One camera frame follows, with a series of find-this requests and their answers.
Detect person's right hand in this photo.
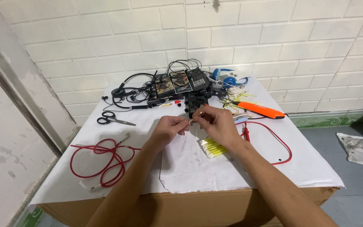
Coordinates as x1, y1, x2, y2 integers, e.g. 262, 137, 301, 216
197, 105, 244, 152

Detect person's left hand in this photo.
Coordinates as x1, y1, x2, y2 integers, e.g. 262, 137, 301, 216
149, 115, 192, 149

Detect yellow cotton swab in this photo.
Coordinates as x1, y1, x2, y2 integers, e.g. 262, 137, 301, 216
189, 111, 204, 123

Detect silver metal tube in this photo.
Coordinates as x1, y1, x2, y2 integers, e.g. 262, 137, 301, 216
232, 112, 249, 122

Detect pack of yellow cotton swabs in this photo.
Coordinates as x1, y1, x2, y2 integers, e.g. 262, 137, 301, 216
198, 137, 229, 159

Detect scattered yellow sticks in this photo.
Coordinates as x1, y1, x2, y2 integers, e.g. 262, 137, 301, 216
218, 91, 262, 113

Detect small black flat device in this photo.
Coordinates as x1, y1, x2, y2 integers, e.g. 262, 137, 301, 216
146, 97, 167, 106

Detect black electronic device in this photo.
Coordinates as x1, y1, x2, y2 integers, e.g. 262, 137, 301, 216
184, 94, 210, 118

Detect orange and black tool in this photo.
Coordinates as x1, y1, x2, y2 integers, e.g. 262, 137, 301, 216
230, 100, 287, 120

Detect dark printed cassette box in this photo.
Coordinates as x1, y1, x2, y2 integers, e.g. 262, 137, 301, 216
154, 74, 176, 99
170, 71, 193, 94

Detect black earphones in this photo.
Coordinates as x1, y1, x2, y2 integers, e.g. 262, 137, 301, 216
101, 88, 149, 104

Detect blue and white headphones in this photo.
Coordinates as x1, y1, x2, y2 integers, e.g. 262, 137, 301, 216
212, 68, 249, 89

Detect small white paper sheet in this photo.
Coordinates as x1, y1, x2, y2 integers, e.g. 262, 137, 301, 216
159, 132, 258, 194

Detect red test probe lead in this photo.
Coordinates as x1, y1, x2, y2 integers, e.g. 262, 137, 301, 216
235, 121, 293, 166

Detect black headset with microphone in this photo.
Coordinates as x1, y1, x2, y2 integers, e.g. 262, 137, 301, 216
111, 73, 157, 110

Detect large white paper sheet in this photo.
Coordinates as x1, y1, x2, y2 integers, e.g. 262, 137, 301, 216
30, 75, 346, 206

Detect brown cardboard box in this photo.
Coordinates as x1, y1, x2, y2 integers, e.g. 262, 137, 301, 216
37, 187, 340, 227

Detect clear plastic bag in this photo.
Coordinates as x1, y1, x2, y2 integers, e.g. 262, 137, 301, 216
336, 132, 363, 168

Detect coiled white cable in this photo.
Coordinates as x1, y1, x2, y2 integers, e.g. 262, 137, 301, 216
225, 84, 247, 101

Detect black handled scissors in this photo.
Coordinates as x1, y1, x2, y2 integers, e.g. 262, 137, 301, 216
97, 111, 137, 127

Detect coiled red cable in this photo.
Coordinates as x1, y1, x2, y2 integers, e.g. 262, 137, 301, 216
70, 132, 142, 191

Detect black thin cable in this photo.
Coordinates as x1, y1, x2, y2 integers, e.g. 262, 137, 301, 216
167, 59, 203, 76

